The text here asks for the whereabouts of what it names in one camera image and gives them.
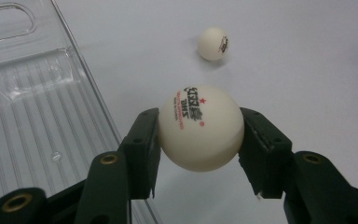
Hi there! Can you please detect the white ping pong ball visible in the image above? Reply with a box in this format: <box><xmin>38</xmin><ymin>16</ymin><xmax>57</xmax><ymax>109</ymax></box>
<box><xmin>197</xmin><ymin>26</ymin><xmax>230</xmax><ymax>62</ymax></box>
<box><xmin>158</xmin><ymin>84</ymin><xmax>245</xmax><ymax>173</ymax></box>

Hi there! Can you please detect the clear plastic tray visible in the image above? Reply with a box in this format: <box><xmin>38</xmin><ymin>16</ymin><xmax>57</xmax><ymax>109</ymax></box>
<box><xmin>0</xmin><ymin>0</ymin><xmax>163</xmax><ymax>224</ymax></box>

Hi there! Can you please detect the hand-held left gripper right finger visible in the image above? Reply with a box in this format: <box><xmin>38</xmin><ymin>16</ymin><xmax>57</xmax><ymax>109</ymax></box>
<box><xmin>238</xmin><ymin>106</ymin><xmax>358</xmax><ymax>224</ymax></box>

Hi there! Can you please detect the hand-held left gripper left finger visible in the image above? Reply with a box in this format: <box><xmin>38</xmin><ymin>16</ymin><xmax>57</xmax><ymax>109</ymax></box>
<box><xmin>74</xmin><ymin>106</ymin><xmax>162</xmax><ymax>224</ymax></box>

